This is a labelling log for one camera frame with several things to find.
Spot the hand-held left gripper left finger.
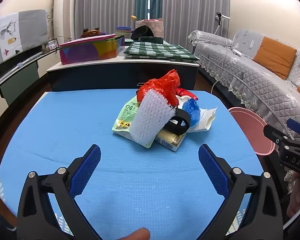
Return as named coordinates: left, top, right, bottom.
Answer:
left=16, top=144, right=102, bottom=240

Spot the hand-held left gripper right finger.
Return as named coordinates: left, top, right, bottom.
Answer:
left=198, top=144, right=283, bottom=240

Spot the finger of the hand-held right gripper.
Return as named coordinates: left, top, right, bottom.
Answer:
left=263, top=124, right=290, bottom=143
left=287, top=119, right=300, bottom=140

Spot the pink plastic basin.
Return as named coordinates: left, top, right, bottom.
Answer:
left=227, top=107, right=275, bottom=155

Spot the white paper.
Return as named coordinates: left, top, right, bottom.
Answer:
left=187, top=106, right=218, bottom=132

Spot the yellow tissue pack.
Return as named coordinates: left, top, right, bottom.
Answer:
left=155, top=129, right=187, bottom=152

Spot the black belt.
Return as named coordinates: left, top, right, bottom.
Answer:
left=162, top=109, right=190, bottom=135

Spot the blue plastic bag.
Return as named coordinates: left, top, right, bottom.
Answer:
left=182, top=98, right=201, bottom=125

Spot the green white packet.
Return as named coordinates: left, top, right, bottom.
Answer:
left=112, top=96, right=155, bottom=148

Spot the red white wrapper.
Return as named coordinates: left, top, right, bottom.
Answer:
left=176, top=88, right=198, bottom=100

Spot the white foam net sleeve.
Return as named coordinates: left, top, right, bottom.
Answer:
left=129, top=89, right=175, bottom=142

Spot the red plastic bag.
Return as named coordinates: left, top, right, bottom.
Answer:
left=136, top=69, right=182, bottom=107

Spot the person's left hand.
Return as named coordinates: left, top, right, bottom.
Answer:
left=122, top=227, right=150, bottom=240

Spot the blue mat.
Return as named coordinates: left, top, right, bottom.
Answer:
left=0, top=89, right=265, bottom=240

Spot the grey quilted sofa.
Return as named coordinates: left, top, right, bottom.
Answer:
left=188, top=29, right=300, bottom=195

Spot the white top coffee table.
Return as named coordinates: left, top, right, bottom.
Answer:
left=47, top=40, right=200, bottom=92

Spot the dark television cabinet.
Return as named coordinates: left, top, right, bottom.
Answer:
left=0, top=52, right=40, bottom=105

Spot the colourful tin box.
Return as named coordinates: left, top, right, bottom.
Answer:
left=59, top=35, right=125, bottom=65

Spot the green checked cloth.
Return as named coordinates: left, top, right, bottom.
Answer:
left=123, top=42, right=200, bottom=61

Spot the brown teapot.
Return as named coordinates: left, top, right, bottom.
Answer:
left=80, top=27, right=102, bottom=38

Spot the stack of coloured bowls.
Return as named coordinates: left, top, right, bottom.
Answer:
left=115, top=26, right=132, bottom=39

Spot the grey curtain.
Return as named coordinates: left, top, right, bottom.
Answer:
left=74, top=0, right=138, bottom=34
left=162, top=0, right=232, bottom=53

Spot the black hat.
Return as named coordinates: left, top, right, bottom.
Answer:
left=131, top=26, right=155, bottom=40

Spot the grey television dust cover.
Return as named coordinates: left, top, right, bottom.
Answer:
left=0, top=9, right=48, bottom=65

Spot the pink lace basket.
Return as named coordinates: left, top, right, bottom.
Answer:
left=135, top=18, right=164, bottom=38

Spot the standing air conditioner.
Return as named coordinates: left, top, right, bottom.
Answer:
left=54, top=0, right=77, bottom=40

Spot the teal curtain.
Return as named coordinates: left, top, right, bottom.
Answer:
left=135, top=0, right=164, bottom=22

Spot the white cable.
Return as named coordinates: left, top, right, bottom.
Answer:
left=211, top=39, right=243, bottom=93

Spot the small photo frame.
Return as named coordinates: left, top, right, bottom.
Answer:
left=45, top=38, right=59, bottom=52

